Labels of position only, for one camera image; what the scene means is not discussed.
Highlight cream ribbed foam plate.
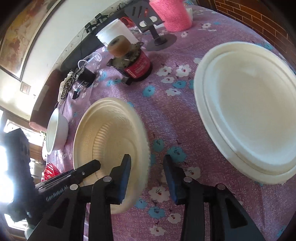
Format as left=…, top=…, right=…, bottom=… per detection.
left=73, top=98, right=151, bottom=214

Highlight large white foam bowl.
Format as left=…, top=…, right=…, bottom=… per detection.
left=46, top=108, right=69, bottom=155

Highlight red scalloped plate gold rim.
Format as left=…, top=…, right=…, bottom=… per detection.
left=41, top=163, right=61, bottom=182

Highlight purple floral tablecloth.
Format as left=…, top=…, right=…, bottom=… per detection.
left=48, top=6, right=295, bottom=240

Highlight small black clip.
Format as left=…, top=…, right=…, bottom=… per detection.
left=72, top=90, right=80, bottom=100

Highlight maroon armchair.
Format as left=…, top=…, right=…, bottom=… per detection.
left=29, top=69, right=64, bottom=132

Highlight leopard print pouch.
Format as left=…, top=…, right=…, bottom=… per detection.
left=57, top=71, right=75, bottom=102

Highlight small black round device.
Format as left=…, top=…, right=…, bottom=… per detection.
left=75, top=67, right=96, bottom=88

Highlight large white foam plate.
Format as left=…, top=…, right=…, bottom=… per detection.
left=203, top=50, right=295, bottom=175

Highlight white foam plate beneath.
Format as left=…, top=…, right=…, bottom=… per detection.
left=194, top=42, right=295, bottom=184

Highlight dark jar red label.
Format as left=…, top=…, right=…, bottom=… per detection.
left=106, top=34, right=153, bottom=86

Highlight black sofa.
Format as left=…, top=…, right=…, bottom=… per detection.
left=60, top=14, right=123, bottom=72

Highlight white plastic canister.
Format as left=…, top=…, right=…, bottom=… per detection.
left=96, top=19, right=134, bottom=47

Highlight red plastic bag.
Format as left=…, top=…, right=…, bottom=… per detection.
left=120, top=16, right=135, bottom=28

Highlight black cameras on sofa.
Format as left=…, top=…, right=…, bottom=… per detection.
left=84, top=13, right=108, bottom=33

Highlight framed horse painting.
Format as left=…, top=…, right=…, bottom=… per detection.
left=1, top=1, right=63, bottom=81

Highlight black phone stand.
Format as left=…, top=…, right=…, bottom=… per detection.
left=125, top=1, right=177, bottom=51

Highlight pink knit covered bottle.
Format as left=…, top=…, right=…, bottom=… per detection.
left=149, top=0, right=192, bottom=32

